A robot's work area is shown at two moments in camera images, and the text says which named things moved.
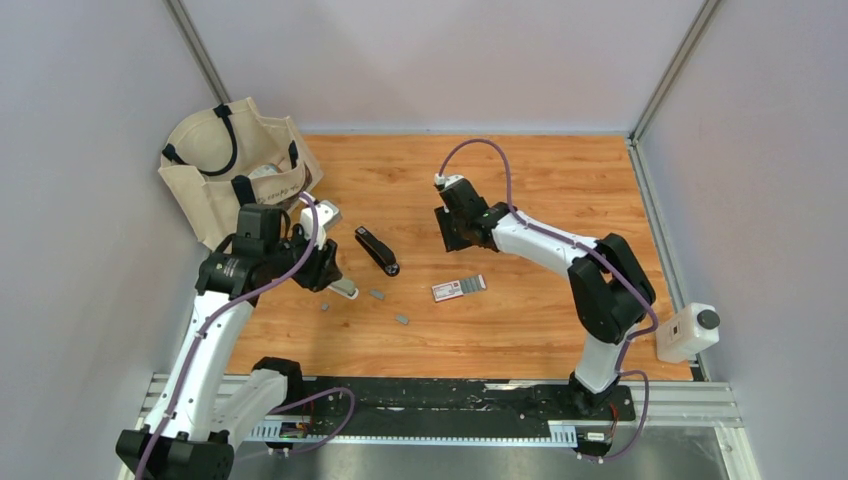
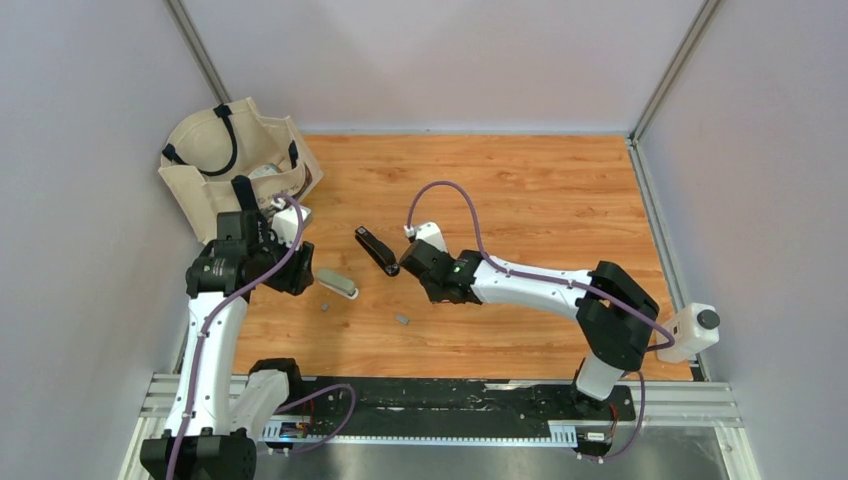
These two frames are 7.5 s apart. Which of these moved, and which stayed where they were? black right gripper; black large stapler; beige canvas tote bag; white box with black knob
Moved: black right gripper
Stayed: white box with black knob; black large stapler; beige canvas tote bag
